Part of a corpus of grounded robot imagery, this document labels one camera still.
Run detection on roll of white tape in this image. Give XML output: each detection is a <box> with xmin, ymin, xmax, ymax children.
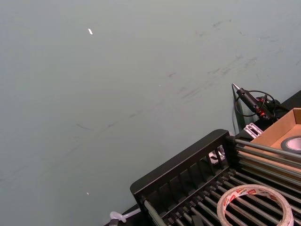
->
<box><xmin>216</xmin><ymin>184</ymin><xmax>294</xmax><ymax>226</ymax></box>

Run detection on roll of silver tape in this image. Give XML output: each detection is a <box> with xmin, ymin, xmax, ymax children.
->
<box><xmin>280</xmin><ymin>136</ymin><xmax>301</xmax><ymax>154</ymax></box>

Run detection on black rack with steel bars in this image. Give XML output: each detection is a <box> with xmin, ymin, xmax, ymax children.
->
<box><xmin>129</xmin><ymin>129</ymin><xmax>301</xmax><ymax>226</ymax></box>

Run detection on clear plastic case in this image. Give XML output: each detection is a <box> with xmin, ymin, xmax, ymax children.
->
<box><xmin>208</xmin><ymin>145</ymin><xmax>226</xmax><ymax>164</ymax></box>

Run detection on white slotted plastic plate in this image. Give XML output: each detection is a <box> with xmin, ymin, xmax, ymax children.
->
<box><xmin>244</xmin><ymin>122</ymin><xmax>263</xmax><ymax>137</ymax></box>

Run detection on shallow brown cardboard tray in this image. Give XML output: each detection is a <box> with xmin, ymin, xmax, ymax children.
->
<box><xmin>250</xmin><ymin>108</ymin><xmax>301</xmax><ymax>165</ymax></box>

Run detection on black corded tool orange parts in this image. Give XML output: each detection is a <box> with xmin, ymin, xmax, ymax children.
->
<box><xmin>231</xmin><ymin>82</ymin><xmax>276</xmax><ymax>121</ymax></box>

